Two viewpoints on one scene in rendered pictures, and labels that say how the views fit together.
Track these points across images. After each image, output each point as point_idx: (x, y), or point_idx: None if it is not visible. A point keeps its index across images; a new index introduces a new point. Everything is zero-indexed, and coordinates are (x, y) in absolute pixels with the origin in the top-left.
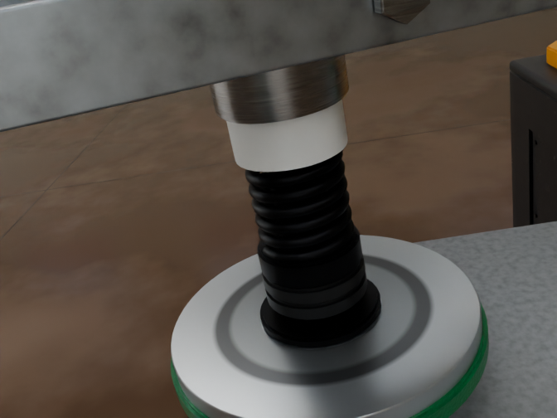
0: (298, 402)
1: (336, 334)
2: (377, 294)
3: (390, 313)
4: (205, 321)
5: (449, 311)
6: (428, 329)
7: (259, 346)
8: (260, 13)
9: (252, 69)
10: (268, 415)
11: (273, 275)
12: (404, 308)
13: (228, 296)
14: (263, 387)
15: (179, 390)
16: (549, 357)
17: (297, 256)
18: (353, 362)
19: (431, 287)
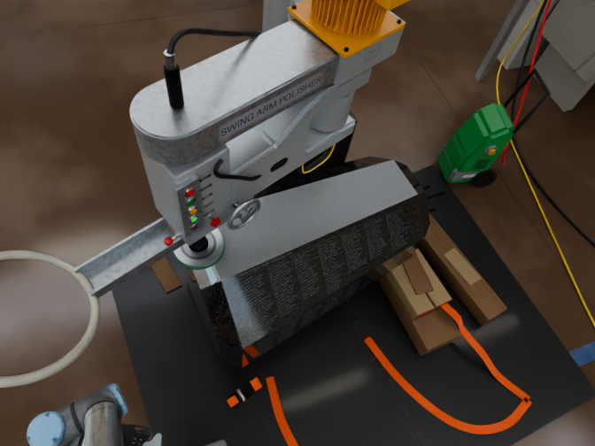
0: (200, 262)
1: (203, 249)
2: (207, 240)
3: (210, 243)
4: (178, 248)
5: (219, 242)
6: (216, 246)
7: (190, 252)
8: None
9: None
10: (197, 265)
11: (193, 244)
12: (212, 242)
13: None
14: (194, 260)
15: (179, 261)
16: (233, 242)
17: (197, 242)
18: (206, 254)
19: (215, 236)
